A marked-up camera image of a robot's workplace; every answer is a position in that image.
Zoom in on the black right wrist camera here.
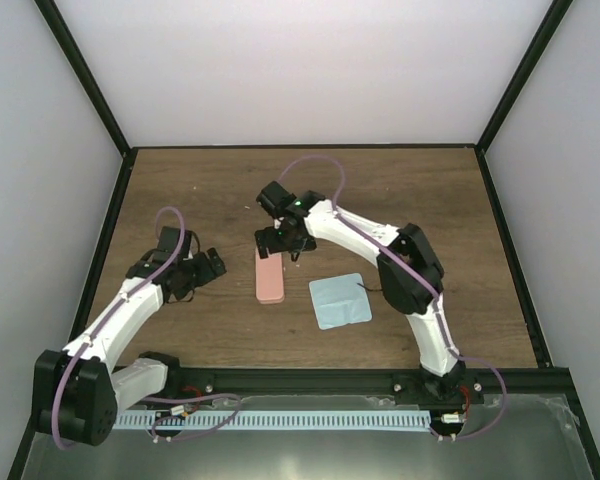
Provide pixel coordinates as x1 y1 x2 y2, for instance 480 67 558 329
256 181 296 219

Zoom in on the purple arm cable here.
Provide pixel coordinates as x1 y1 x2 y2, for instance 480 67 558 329
277 155 508 441
52 206 187 449

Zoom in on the black right rear frame post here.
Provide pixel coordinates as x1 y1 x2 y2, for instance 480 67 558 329
476 0 573 154

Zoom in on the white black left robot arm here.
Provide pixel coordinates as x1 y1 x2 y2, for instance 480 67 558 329
32 248 226 450

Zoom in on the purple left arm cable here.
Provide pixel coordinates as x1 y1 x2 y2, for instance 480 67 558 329
52 206 187 449

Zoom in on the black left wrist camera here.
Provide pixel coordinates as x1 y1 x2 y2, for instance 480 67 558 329
153 226 200 263

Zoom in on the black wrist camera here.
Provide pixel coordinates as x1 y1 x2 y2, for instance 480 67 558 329
256 181 296 219
153 226 200 263

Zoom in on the pink glasses case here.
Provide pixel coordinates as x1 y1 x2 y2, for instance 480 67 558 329
255 253 285 305

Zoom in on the light blue slotted cable duct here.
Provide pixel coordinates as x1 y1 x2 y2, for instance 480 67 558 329
113 410 431 433

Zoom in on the black left rear frame post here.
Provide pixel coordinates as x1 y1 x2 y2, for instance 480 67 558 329
34 0 131 158

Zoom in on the black front mounting rail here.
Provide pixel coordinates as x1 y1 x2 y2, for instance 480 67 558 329
178 367 575 408

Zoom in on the metal front tray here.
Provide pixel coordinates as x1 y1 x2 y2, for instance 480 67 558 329
22 395 595 479

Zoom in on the light blue cleaning cloth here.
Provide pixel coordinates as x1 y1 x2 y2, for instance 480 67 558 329
308 273 372 330

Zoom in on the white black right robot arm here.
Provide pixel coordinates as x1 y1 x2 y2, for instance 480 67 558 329
255 193 466 403

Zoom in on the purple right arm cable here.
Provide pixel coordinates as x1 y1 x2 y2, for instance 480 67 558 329
277 155 508 441

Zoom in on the black frame post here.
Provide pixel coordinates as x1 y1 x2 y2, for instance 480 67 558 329
34 0 131 158
476 0 573 154

